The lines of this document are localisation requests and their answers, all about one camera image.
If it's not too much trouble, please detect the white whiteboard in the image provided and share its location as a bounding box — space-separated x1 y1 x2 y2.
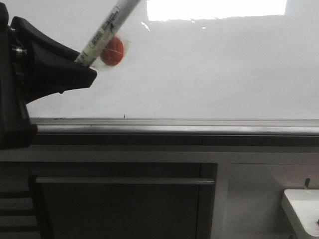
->
0 0 319 136

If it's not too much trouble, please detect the white plastic tray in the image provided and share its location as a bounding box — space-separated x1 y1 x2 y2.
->
281 189 319 239

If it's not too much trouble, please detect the grey horizontal bar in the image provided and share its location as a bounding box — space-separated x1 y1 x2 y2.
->
35 177 215 185

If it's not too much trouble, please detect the red round magnet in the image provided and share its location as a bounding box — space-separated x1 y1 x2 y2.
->
91 30 131 72

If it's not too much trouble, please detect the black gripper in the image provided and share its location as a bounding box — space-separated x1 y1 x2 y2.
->
0 3 97 149

